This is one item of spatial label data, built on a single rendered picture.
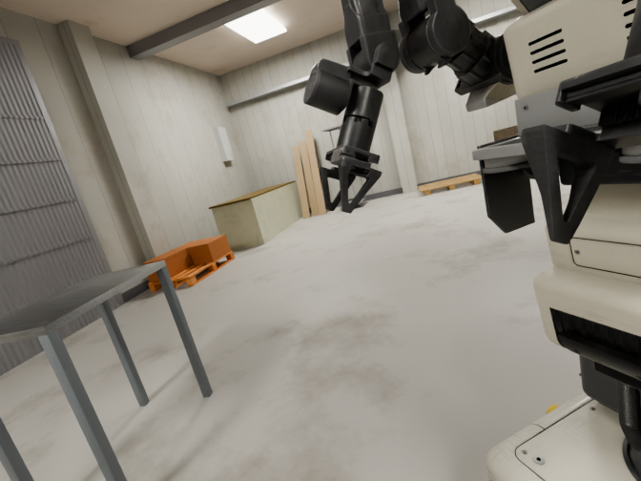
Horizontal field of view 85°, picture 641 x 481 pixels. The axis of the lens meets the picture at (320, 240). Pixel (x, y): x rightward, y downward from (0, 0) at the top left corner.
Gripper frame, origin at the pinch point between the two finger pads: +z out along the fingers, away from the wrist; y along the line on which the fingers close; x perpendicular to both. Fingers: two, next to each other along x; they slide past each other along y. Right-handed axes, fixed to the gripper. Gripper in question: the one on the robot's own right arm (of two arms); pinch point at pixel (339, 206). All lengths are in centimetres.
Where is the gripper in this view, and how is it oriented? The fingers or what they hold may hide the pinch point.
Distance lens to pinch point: 59.7
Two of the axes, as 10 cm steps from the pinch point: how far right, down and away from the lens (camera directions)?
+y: 2.5, 1.2, -9.6
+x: 9.4, 2.2, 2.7
